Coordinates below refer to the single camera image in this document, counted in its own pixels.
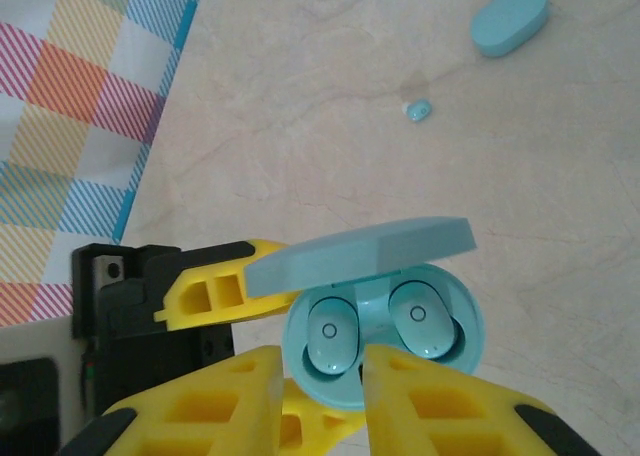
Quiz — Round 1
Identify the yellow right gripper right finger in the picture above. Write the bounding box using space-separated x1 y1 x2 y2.
360 343 615 456

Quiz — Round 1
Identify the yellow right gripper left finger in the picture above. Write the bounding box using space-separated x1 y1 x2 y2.
58 345 287 456

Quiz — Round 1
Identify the teal wireless earbud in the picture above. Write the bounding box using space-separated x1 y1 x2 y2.
302 297 362 376
402 97 434 123
387 280 464 361

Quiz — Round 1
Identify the teal earbud charging case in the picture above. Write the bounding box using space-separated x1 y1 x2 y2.
243 216 485 413
469 0 550 59

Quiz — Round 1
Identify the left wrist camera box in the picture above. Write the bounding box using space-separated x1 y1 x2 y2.
0 321 99 456

